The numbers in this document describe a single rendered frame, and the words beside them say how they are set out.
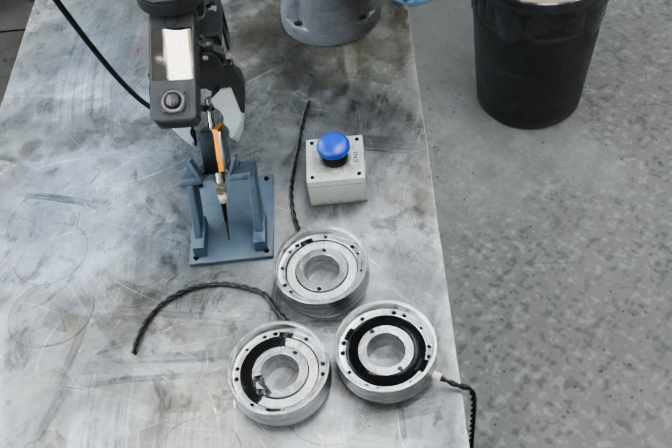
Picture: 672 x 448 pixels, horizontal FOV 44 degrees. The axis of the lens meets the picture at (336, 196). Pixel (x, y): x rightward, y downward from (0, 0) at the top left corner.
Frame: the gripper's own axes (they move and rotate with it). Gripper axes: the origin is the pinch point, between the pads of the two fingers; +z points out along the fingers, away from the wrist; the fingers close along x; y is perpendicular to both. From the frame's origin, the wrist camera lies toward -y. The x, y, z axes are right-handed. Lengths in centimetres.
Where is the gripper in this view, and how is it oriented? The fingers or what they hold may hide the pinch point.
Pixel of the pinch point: (213, 139)
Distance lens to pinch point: 94.9
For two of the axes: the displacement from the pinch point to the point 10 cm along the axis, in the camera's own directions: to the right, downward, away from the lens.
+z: 1.0, 6.3, 7.7
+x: -9.9, 1.0, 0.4
